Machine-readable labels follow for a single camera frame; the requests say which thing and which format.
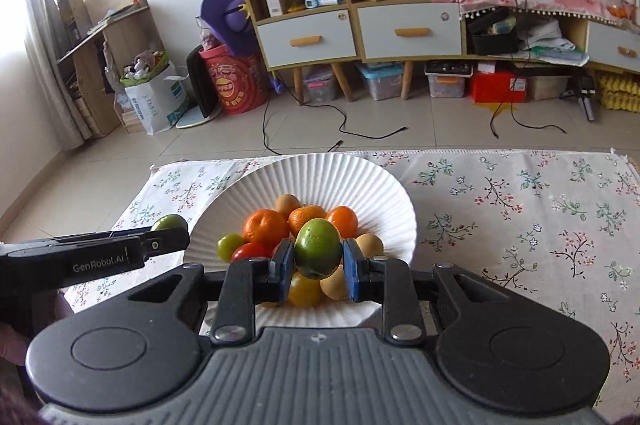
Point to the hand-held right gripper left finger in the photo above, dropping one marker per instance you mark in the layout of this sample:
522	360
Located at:
282	270

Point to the light curtain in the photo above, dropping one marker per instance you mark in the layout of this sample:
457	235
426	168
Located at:
35	30

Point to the large mandarin orange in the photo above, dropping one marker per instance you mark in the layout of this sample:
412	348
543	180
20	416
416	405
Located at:
266	227

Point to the blue lid storage box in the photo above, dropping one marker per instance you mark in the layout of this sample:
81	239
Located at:
381	84

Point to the floral tablecloth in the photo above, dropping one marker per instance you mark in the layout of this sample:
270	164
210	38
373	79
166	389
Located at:
525	215

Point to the small mandarin orange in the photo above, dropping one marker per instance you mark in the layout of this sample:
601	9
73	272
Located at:
344	221

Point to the grey cabinet drawer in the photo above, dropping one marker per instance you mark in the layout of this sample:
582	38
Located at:
305	40
410	30

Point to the green spotted jujube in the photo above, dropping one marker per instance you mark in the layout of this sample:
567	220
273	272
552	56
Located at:
170	221

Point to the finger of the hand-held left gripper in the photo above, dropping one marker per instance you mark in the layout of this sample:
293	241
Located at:
130	234
170	242

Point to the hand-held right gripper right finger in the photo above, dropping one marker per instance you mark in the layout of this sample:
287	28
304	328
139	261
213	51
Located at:
354	272

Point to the wooden drawer cabinet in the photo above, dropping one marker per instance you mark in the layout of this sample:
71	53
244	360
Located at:
350	0

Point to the purple hat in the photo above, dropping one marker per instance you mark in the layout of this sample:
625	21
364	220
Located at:
227	15

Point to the round green tomato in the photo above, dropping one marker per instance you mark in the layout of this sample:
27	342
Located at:
230	247

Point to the black panel on round base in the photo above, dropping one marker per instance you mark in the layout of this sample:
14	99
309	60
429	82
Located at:
202	80

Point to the yellow tomato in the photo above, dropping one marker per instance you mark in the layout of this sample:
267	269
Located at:
305	291

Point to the oval green jujube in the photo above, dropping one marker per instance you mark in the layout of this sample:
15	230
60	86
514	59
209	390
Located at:
318	247

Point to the white ribbed plate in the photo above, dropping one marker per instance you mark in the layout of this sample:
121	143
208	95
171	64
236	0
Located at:
325	180

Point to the red carton box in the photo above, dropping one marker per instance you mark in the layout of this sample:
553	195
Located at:
497	87

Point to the wooden bookshelf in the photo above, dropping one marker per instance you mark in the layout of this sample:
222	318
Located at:
125	35

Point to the small clear storage box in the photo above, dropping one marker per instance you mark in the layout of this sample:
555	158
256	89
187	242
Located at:
320	86

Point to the white paper bag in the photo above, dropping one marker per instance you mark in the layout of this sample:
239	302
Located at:
155	102

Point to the red snack bucket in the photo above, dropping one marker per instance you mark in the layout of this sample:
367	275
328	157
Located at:
235	85

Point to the yellow egg tray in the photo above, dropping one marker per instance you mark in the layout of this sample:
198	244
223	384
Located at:
620	92

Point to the large red tomato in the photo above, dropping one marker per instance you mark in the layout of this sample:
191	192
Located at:
250	251

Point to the black lid storage box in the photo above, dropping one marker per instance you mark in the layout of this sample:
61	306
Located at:
447	81

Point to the low wooden cabinet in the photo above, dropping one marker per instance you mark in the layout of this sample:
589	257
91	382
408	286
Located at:
575	35

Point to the low cabinet drawer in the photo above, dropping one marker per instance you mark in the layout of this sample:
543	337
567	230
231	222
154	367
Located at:
617	47

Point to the brown longan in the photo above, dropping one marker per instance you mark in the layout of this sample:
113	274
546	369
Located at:
369	245
334	284
286	204

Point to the person's left hand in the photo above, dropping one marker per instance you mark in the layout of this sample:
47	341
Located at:
12	347

